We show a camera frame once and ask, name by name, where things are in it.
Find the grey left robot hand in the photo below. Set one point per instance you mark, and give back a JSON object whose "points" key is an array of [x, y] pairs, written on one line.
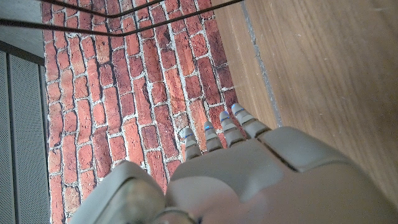
{"points": [[248, 180]]}

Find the red brick print backdrop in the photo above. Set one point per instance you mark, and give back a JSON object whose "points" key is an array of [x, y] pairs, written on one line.
{"points": [[124, 93]]}

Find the dark perforated partition panel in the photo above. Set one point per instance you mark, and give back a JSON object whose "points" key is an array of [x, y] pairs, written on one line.
{"points": [[25, 140]]}

